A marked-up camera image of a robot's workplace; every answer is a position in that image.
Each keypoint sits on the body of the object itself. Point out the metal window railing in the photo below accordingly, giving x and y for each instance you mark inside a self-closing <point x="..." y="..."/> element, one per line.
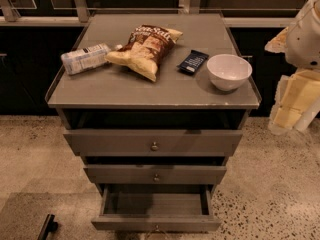
<point x="80" y="4"/>

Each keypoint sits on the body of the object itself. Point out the grey drawer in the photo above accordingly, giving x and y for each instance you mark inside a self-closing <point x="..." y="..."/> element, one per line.
<point x="170" y="208"/>
<point x="153" y="143"/>
<point x="155" y="174"/>

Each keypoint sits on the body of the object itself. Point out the black object on floor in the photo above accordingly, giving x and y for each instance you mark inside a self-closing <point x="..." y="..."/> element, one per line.
<point x="49" y="226"/>

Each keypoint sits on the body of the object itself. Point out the white ceramic bowl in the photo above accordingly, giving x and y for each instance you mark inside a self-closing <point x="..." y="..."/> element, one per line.
<point x="228" y="72"/>

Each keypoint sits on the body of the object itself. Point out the grey top drawer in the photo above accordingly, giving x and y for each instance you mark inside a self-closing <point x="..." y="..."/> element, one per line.
<point x="153" y="143"/>

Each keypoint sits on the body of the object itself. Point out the clear plastic water bottle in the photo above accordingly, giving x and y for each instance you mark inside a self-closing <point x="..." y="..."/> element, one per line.
<point x="87" y="58"/>

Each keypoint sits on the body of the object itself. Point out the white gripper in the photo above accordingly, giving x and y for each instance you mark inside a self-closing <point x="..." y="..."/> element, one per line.
<point x="304" y="39"/>

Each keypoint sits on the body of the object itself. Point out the grey middle drawer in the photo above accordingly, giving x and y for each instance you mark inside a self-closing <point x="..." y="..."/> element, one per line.
<point x="155" y="174"/>

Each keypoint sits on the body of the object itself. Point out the grey bottom drawer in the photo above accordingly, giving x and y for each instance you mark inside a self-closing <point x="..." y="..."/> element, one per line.
<point x="170" y="208"/>

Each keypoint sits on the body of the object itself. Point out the grey drawer cabinet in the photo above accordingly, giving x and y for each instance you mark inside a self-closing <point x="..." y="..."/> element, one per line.
<point x="114" y="97"/>

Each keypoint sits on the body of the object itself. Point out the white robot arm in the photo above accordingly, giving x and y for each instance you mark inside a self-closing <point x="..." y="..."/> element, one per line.
<point x="297" y="98"/>

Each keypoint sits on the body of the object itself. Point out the brown yellow chip bag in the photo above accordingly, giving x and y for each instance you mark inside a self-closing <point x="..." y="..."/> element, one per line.
<point x="145" y="50"/>

